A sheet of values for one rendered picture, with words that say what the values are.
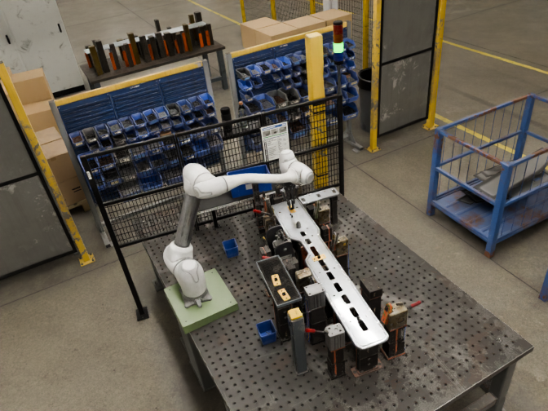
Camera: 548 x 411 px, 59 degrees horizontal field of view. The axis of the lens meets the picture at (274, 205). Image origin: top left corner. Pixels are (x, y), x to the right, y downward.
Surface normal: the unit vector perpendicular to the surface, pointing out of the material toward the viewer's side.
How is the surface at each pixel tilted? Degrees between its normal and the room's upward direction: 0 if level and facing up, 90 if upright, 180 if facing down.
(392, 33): 91
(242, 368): 0
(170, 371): 0
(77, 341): 0
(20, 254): 96
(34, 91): 90
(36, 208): 93
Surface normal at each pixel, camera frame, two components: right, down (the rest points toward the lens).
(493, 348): -0.10, -0.80
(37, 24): 0.47, 0.47
